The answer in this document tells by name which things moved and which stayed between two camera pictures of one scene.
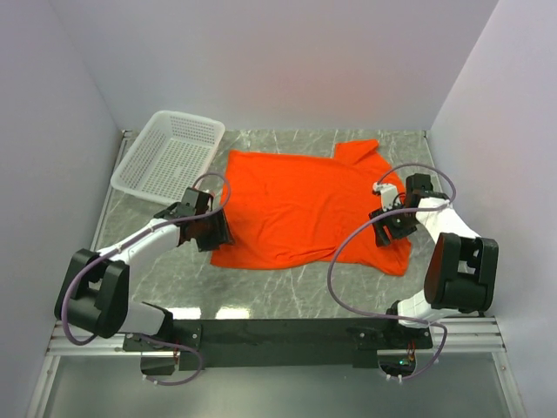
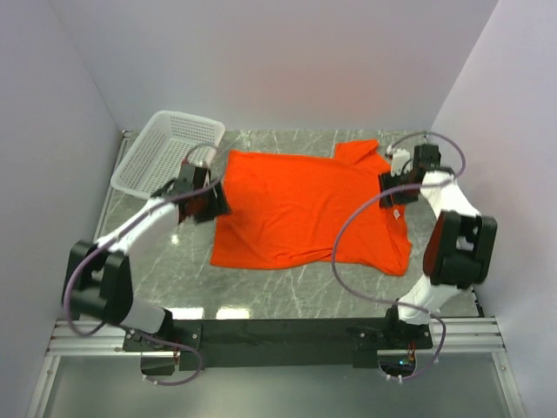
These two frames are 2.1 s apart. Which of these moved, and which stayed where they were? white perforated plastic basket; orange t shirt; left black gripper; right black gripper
Moved: right black gripper; left black gripper
Stayed: white perforated plastic basket; orange t shirt
